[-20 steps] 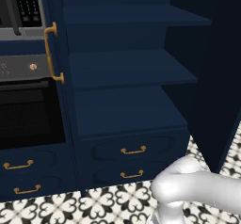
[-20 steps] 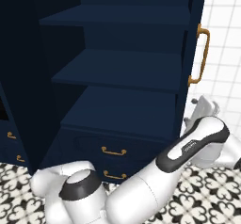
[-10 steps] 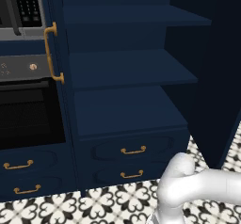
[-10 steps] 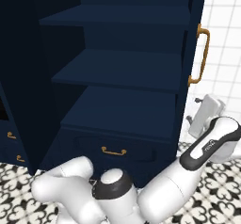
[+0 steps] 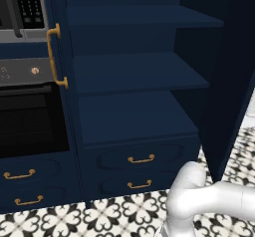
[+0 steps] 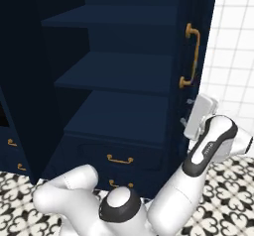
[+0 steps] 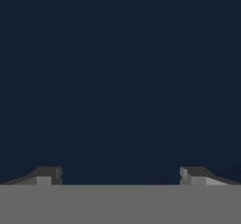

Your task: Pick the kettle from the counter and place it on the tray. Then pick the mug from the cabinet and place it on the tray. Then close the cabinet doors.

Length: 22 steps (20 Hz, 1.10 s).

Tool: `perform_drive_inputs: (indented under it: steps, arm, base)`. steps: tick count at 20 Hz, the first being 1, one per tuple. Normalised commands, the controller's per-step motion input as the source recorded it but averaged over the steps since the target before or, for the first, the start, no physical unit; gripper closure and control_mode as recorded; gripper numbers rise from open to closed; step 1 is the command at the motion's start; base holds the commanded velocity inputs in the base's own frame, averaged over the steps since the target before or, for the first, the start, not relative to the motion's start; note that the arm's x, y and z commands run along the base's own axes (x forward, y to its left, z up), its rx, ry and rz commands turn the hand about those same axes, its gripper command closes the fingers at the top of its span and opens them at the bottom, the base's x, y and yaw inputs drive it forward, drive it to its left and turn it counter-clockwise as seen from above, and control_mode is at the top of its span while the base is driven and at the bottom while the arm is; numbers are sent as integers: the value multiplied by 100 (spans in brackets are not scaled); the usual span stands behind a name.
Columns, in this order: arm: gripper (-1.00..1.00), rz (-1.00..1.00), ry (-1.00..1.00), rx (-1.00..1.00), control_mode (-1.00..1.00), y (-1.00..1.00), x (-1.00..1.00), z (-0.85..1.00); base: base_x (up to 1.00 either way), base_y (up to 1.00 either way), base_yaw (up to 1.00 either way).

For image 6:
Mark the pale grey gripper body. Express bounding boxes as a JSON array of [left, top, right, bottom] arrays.
[[183, 93, 219, 141]]

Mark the navy tall cabinet with shelves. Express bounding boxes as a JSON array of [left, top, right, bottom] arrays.
[[39, 0, 187, 199]]

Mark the navy drawer front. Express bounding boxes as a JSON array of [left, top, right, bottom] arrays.
[[59, 134, 168, 178], [42, 167, 168, 200]]

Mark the navy side drawer unit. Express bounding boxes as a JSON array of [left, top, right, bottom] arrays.
[[0, 87, 33, 178]]

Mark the navy cabinet door with handle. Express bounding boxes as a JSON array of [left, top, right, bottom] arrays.
[[167, 0, 219, 199]]

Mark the long brass door handle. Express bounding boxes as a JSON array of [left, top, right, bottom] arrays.
[[179, 23, 201, 89]]

